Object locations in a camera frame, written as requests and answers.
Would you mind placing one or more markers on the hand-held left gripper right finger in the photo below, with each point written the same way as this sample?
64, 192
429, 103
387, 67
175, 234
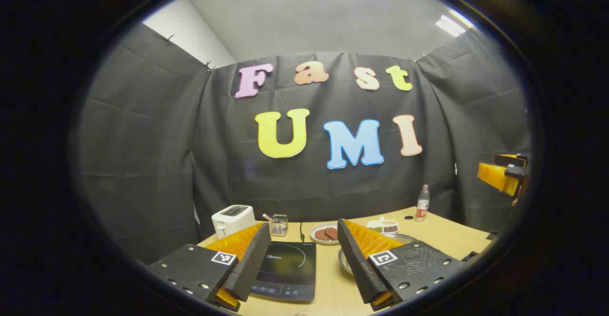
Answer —
357, 268

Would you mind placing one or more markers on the pink striped straw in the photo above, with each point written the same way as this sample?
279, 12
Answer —
268, 217

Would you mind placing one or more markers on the clear plastic water bottle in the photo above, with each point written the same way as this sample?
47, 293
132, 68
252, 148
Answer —
422, 206

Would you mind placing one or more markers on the red meat patty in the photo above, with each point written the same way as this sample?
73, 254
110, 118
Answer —
332, 233
321, 234

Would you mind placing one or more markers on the black backdrop cloth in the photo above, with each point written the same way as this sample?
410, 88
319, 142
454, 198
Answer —
142, 163

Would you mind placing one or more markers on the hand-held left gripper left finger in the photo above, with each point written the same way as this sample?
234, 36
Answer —
252, 263

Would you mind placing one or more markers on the small ceiling light panel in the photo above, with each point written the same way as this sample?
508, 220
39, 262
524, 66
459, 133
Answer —
452, 24

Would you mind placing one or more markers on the black induction cooktop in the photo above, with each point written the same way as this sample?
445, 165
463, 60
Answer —
290, 268

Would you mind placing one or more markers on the white toaster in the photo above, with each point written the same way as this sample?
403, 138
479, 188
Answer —
233, 218

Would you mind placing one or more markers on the stainless steel pot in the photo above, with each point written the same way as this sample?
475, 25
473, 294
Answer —
345, 263

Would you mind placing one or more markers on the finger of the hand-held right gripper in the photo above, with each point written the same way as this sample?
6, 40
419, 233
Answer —
495, 175
511, 159

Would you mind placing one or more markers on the white divided dish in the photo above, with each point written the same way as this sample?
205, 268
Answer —
380, 222

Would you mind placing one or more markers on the white round plate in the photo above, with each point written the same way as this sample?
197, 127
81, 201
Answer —
316, 229

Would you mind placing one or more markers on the pile of dark red beans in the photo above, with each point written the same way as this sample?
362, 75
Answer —
390, 229

